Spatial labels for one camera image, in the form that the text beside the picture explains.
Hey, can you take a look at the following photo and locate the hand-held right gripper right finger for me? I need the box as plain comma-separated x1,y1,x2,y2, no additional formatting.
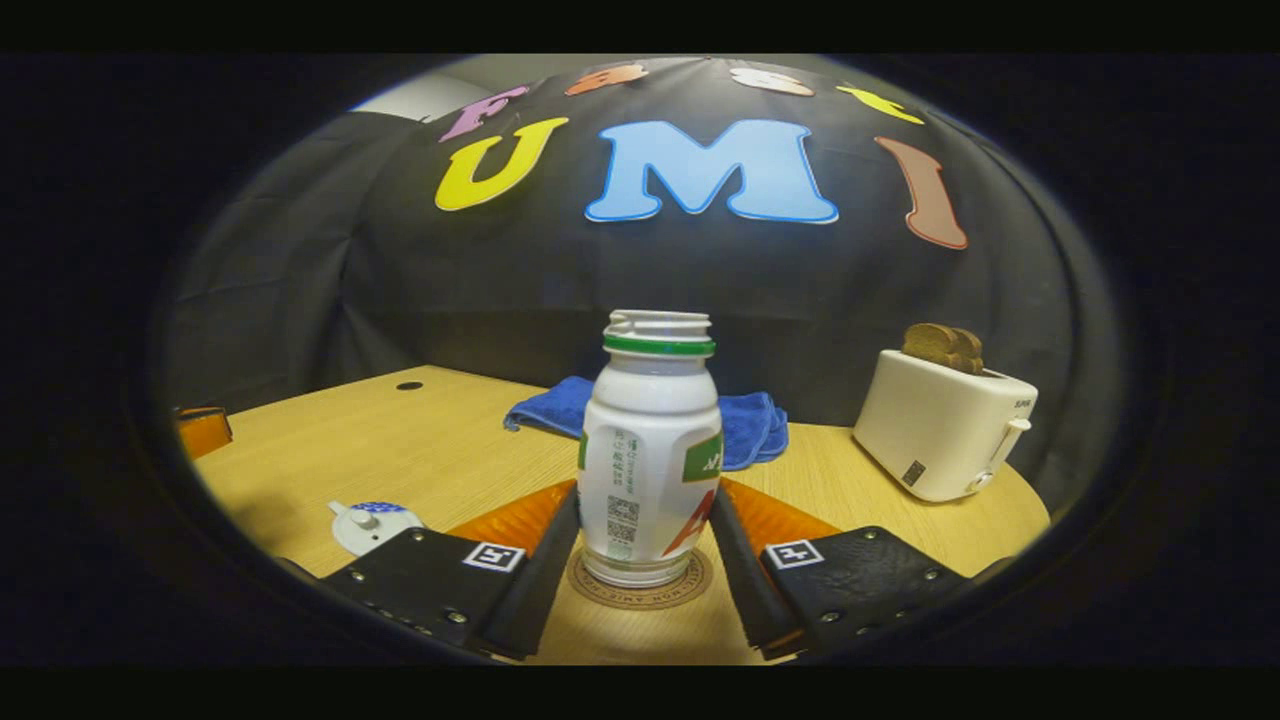
708,482,976,661

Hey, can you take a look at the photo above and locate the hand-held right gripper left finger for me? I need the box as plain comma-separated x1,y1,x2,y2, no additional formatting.
322,482,583,661

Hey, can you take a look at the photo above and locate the round brown coaster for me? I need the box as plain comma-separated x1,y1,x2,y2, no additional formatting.
567,545,714,611

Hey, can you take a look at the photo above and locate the white teacup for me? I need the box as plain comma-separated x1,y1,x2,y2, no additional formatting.
328,499,429,559

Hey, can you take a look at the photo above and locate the white water bottle green ring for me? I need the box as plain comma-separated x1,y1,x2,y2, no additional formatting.
577,309,724,589

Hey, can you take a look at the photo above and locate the white teacup lid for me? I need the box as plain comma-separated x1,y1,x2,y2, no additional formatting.
335,502,426,557

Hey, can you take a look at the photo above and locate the blue towel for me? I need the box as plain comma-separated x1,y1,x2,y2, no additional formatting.
503,376,789,471

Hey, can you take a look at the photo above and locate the white toaster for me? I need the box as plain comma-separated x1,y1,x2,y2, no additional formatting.
853,348,1039,503

